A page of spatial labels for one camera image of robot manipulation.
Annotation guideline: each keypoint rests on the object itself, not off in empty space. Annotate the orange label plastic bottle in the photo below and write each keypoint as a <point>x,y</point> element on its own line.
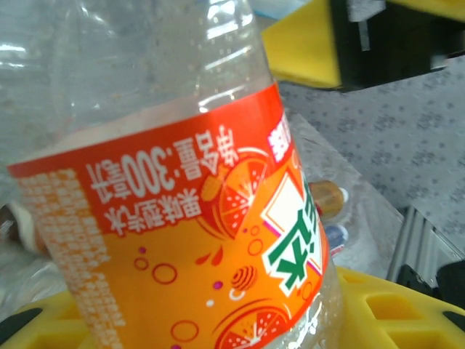
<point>181,218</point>

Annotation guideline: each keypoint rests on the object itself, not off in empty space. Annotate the brown drink plastic bottle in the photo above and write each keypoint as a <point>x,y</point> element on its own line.
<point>327,198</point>

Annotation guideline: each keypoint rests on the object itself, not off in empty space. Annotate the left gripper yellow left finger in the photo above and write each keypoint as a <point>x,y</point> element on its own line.
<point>54,327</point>

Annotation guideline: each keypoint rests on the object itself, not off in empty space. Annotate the blue label plastic bottle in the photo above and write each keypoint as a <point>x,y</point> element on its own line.
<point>336,236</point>

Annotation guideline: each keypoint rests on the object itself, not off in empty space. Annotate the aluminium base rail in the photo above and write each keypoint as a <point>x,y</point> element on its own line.
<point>414,240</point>

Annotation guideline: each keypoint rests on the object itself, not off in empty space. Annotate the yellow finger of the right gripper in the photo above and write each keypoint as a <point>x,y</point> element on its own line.
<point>436,7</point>
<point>305,47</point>

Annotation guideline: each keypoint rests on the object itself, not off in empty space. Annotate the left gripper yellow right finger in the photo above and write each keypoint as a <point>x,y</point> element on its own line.
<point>392,316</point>

